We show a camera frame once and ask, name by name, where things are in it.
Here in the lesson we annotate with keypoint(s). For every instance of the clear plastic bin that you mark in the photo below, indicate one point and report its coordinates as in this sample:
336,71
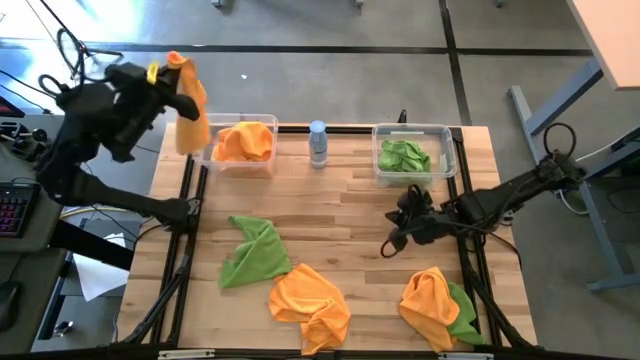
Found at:
205,160
445,150

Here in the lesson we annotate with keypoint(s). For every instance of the grey desk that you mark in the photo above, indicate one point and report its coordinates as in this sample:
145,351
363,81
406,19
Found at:
15,167
35,280

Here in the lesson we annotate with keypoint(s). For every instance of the silver metal bracket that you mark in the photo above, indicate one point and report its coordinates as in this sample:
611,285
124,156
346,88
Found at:
185,354
465,356

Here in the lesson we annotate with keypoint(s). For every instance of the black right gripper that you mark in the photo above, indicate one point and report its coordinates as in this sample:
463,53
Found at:
430,220

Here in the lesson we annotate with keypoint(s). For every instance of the black aluminium table frame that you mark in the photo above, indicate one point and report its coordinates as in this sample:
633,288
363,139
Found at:
250,356

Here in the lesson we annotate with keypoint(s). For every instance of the clear water bottle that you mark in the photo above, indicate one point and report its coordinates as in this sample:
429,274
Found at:
318,145

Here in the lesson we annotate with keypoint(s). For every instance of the blue-grey table leg frame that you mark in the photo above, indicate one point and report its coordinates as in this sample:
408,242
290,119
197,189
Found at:
565,97

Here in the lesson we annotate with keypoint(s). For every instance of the small metal caster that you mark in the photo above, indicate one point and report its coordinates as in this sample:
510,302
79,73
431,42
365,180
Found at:
63,328

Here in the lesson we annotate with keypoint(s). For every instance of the yellow tape strip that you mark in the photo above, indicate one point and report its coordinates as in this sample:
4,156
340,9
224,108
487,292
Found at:
152,73

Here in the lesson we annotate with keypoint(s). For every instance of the orange microfiber towel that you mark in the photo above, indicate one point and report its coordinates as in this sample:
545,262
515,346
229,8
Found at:
245,142
310,310
427,305
192,130

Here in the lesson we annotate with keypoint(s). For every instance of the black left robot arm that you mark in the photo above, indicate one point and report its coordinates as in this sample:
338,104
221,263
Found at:
100,192

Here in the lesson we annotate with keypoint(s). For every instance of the black computer mouse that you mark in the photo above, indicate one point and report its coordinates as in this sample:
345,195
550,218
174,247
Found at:
7,305

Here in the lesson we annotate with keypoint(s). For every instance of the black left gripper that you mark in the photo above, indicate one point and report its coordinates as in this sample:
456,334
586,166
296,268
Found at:
137,85

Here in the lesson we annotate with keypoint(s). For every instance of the black tripod stand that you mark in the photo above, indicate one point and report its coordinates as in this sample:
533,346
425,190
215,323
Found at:
86,50

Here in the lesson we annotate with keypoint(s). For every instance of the black backlit keyboard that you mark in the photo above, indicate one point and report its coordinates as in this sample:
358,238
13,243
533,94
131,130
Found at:
15,210

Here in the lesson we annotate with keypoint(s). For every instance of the green microfiber towel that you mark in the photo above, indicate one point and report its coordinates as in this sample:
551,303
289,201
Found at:
402,157
260,255
467,320

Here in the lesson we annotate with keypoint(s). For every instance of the beige tabletop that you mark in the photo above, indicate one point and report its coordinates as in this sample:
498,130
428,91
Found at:
615,40

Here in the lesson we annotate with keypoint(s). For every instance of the white paper sheet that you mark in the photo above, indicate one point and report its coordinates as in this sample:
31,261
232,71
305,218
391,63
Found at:
95,275

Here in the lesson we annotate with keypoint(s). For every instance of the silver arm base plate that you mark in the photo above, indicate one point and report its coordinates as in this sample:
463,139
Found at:
194,204

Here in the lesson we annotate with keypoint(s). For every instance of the black desk leg bar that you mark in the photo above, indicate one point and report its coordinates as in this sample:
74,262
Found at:
90,245

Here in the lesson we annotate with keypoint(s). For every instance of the black desk clamp device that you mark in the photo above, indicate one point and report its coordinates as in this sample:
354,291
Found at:
22,140

